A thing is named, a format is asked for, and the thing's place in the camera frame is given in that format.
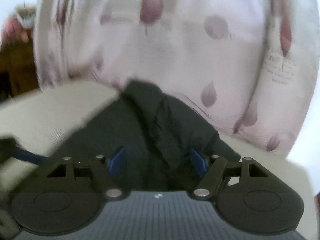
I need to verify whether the black jacket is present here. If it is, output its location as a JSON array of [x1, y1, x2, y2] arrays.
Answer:
[[47, 81, 240, 191]]

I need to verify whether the person's left hand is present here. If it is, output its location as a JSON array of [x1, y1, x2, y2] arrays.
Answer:
[[1, 18, 29, 45]]

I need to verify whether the cluttered wooden shelf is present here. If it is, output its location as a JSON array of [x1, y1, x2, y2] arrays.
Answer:
[[0, 3, 42, 103]]

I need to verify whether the floral beige curtain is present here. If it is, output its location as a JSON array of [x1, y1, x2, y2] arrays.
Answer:
[[34, 0, 319, 156]]

